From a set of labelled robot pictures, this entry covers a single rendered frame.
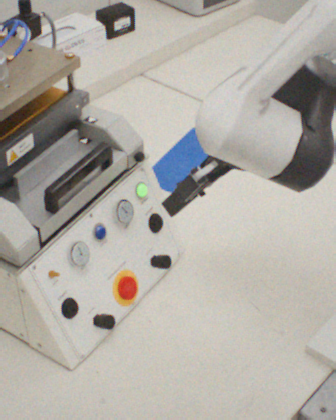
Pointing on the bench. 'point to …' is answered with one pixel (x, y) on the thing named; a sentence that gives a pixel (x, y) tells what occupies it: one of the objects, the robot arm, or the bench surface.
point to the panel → (105, 263)
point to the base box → (40, 320)
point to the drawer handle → (102, 154)
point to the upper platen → (30, 111)
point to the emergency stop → (127, 288)
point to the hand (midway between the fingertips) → (179, 199)
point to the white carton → (76, 35)
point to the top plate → (28, 69)
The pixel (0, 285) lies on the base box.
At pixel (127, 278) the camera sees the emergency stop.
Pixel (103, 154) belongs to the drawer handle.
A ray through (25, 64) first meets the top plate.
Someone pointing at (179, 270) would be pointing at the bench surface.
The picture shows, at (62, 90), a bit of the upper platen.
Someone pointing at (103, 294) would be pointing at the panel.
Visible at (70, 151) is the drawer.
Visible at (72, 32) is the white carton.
